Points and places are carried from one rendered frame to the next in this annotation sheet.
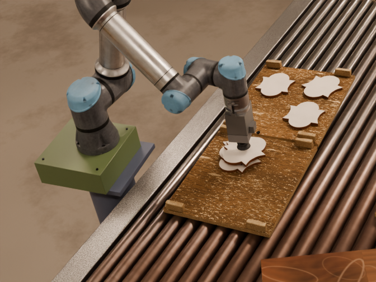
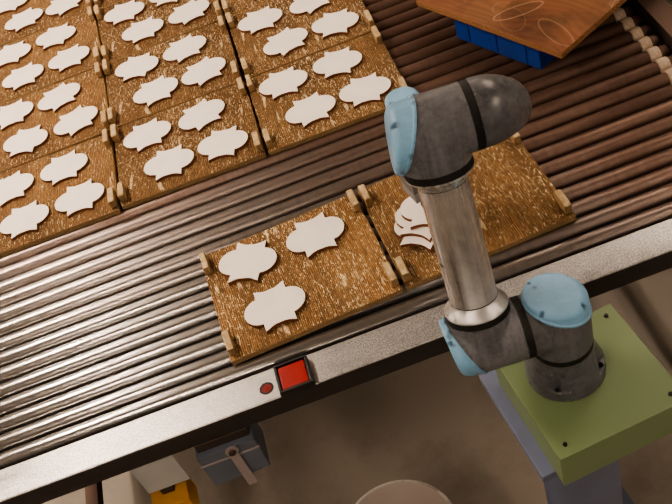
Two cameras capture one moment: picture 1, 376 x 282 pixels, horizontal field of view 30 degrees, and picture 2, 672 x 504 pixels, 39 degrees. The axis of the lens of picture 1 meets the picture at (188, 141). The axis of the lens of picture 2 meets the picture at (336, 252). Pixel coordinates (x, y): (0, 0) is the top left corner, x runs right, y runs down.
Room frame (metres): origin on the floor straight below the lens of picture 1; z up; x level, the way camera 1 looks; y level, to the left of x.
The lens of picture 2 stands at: (2.84, 0.93, 2.53)
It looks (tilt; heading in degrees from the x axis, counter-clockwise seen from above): 46 degrees down; 234
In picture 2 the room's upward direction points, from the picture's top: 22 degrees counter-clockwise
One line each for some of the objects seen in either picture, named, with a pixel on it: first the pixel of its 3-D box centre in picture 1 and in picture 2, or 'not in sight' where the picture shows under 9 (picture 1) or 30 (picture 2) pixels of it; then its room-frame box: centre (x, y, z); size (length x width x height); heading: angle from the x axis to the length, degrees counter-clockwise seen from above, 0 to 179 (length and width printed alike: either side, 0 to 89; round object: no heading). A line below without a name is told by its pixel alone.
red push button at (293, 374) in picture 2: not in sight; (294, 376); (2.24, -0.20, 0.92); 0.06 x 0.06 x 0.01; 52
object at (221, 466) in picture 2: not in sight; (231, 448); (2.40, -0.32, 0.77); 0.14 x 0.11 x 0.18; 142
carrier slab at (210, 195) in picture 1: (242, 178); (461, 204); (1.67, -0.14, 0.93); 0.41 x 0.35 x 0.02; 145
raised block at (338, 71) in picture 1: (343, 72); (205, 263); (2.10, -0.60, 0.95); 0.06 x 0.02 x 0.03; 56
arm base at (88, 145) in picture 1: (94, 130); (563, 353); (1.98, 0.30, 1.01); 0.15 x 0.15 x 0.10
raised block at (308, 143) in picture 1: (304, 142); (365, 195); (1.75, -0.36, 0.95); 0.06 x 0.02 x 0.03; 55
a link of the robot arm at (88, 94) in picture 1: (88, 101); (554, 315); (1.98, 0.30, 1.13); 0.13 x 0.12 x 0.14; 139
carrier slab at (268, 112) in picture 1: (289, 102); (296, 274); (2.01, -0.38, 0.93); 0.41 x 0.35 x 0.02; 146
